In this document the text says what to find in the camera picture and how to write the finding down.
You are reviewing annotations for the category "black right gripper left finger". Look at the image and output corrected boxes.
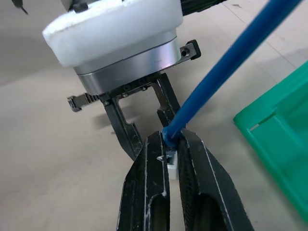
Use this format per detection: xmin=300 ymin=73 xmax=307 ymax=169
xmin=116 ymin=131 xmax=172 ymax=231

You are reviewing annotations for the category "green plastic bin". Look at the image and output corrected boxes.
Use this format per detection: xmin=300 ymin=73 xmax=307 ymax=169
xmin=232 ymin=60 xmax=308 ymax=217

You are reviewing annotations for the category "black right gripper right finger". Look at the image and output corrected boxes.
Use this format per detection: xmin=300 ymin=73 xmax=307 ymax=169
xmin=177 ymin=129 xmax=256 ymax=231

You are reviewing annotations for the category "blue cable with plug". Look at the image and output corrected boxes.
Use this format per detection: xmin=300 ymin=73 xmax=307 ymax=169
xmin=161 ymin=0 xmax=302 ymax=154

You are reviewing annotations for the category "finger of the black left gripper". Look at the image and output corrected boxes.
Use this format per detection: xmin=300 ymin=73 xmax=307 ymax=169
xmin=150 ymin=73 xmax=180 ymax=128
xmin=105 ymin=95 xmax=145 ymax=161

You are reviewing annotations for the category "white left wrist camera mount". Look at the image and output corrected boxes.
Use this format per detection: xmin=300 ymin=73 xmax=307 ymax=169
xmin=42 ymin=0 xmax=184 ymax=68

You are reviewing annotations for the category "white coupler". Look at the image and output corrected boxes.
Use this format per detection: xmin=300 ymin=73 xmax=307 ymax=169
xmin=166 ymin=149 xmax=179 ymax=181

